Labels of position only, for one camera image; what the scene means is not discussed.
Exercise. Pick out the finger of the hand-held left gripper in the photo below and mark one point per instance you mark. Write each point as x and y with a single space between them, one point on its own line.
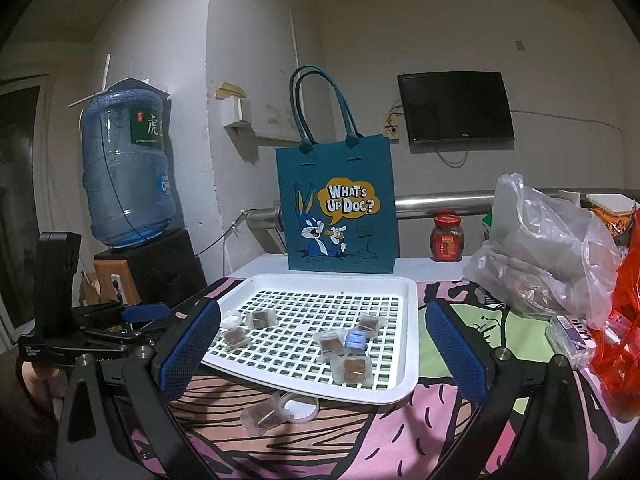
145 312
115 338

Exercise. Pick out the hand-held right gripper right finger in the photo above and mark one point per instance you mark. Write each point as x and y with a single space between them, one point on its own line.
457 355

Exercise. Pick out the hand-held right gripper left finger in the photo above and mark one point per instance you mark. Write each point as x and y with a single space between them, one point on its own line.
192 350

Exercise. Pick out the white perforated tray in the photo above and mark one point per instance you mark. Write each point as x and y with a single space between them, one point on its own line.
407 360

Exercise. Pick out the person's left forearm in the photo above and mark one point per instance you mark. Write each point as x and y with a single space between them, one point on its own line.
35 440

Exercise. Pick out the person's left hand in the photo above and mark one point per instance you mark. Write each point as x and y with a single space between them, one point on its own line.
37 385

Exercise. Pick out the brown cardboard piece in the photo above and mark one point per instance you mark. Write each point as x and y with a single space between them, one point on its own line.
89 287

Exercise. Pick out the black water dispenser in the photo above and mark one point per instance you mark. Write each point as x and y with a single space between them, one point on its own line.
160 270

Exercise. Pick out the dark door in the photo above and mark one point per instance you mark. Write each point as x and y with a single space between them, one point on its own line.
20 200

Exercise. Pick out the clear cup on table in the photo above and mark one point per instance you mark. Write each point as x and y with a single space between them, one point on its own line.
260 415

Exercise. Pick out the red-lidded sauce jar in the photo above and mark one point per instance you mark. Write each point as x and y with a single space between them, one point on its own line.
446 242

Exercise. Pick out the blue water jug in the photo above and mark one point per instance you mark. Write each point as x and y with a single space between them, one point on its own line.
125 185

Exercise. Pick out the clear plastic bag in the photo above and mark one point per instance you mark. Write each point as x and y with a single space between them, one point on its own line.
540 260

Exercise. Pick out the green white carton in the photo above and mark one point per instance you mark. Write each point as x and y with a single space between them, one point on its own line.
486 227

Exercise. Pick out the printed cartoon blanket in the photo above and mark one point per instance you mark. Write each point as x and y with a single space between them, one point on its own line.
350 440

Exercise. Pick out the teal cartoon tote bag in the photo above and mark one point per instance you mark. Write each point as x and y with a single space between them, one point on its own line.
340 260

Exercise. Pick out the red plastic bag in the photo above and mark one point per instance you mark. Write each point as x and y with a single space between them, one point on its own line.
625 335

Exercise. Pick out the thin white stick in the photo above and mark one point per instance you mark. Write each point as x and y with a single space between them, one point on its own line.
105 72
85 99

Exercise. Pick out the small white box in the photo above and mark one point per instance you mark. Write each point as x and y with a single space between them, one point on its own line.
570 199

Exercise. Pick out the white-lidded clear container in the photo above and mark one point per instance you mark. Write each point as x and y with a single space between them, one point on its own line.
607 202

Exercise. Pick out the metal bed rail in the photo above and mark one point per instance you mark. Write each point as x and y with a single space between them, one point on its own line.
430 202

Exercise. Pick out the white wall switch box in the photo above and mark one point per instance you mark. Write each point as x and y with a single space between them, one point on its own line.
240 110

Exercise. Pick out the wall power socket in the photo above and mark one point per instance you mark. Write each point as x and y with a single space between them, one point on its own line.
391 127

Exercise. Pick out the black wall television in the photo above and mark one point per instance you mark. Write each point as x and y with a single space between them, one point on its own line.
455 105

